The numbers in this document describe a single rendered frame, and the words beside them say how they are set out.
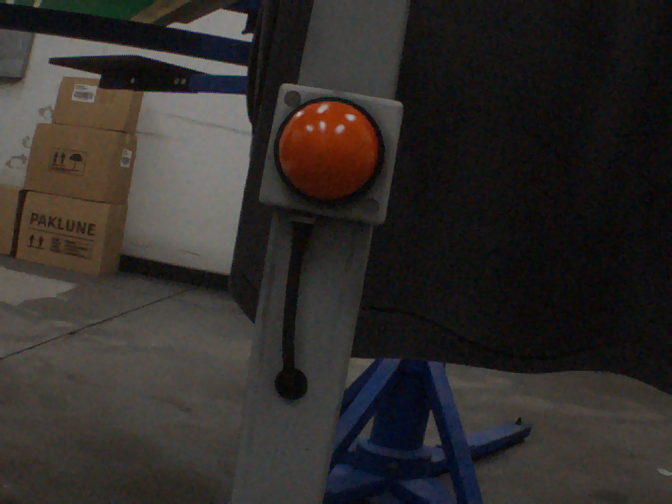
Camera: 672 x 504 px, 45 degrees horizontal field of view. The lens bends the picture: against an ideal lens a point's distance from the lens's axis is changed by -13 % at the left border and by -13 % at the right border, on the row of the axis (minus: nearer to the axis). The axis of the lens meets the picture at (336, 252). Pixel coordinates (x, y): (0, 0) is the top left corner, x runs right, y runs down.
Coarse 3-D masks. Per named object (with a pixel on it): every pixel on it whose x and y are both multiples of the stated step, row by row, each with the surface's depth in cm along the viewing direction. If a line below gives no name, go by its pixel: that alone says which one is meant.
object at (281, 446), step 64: (320, 0) 36; (384, 0) 36; (320, 64) 36; (384, 64) 36; (384, 128) 35; (384, 192) 35; (320, 256) 37; (256, 320) 37; (320, 320) 37; (256, 384) 37; (320, 384) 37; (256, 448) 37; (320, 448) 37
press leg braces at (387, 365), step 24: (384, 360) 193; (360, 384) 217; (384, 384) 188; (432, 384) 189; (360, 408) 184; (432, 408) 188; (456, 408) 186; (336, 432) 180; (360, 432) 183; (456, 432) 181; (336, 456) 177; (456, 456) 177; (456, 480) 175
